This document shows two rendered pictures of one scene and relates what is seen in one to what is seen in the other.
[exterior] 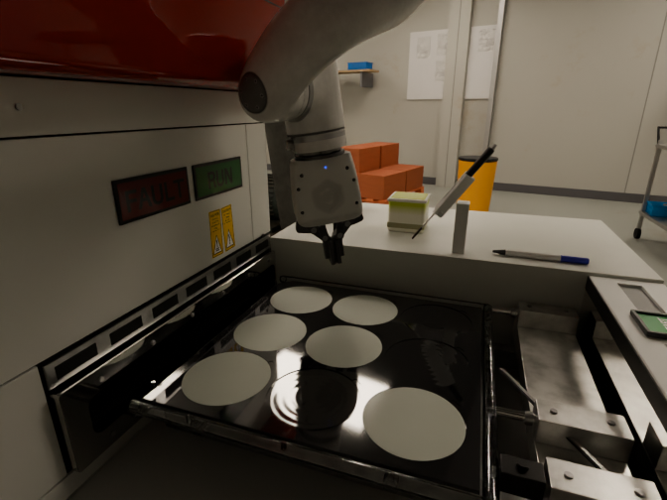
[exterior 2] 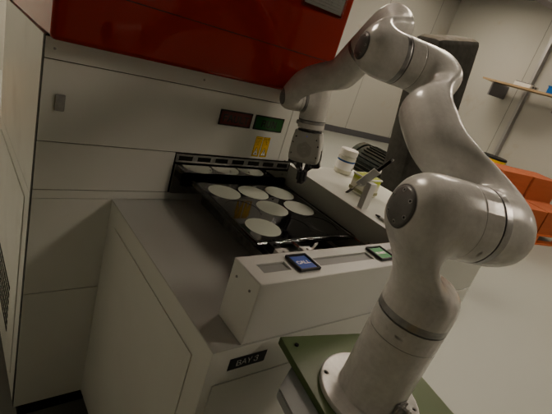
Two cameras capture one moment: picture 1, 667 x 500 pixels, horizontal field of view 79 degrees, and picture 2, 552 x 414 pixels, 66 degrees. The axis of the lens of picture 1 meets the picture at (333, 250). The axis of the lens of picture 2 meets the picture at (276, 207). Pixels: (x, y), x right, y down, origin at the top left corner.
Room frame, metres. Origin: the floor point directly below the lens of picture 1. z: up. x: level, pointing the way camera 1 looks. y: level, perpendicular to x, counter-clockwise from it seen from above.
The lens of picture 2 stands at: (-0.57, -0.58, 1.36)
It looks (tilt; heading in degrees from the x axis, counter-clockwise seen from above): 21 degrees down; 28
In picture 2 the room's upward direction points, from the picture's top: 18 degrees clockwise
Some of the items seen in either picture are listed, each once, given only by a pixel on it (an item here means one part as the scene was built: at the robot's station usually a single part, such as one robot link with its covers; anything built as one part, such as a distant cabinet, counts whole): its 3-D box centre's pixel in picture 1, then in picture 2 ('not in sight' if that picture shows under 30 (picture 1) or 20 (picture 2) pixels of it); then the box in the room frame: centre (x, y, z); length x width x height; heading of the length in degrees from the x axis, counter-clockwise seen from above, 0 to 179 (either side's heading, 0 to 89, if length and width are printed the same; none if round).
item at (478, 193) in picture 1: (474, 187); not in sight; (4.67, -1.63, 0.34); 0.43 x 0.43 x 0.68
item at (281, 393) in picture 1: (343, 346); (272, 209); (0.47, -0.01, 0.90); 0.34 x 0.34 x 0.01; 71
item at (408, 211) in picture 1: (408, 211); (365, 184); (0.80, -0.15, 1.00); 0.07 x 0.07 x 0.07; 71
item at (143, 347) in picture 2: not in sight; (266, 351); (0.51, -0.14, 0.41); 0.96 x 0.64 x 0.82; 161
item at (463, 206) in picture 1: (452, 211); (365, 186); (0.66, -0.20, 1.03); 0.06 x 0.04 x 0.13; 71
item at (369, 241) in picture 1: (444, 261); (374, 222); (0.80, -0.23, 0.89); 0.62 x 0.35 x 0.14; 71
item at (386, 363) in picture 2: not in sight; (388, 356); (0.10, -0.53, 0.92); 0.19 x 0.19 x 0.18
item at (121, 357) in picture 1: (202, 326); (233, 180); (0.52, 0.19, 0.89); 0.44 x 0.02 x 0.10; 161
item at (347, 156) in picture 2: not in sight; (346, 160); (0.95, 0.00, 1.01); 0.07 x 0.07 x 0.10
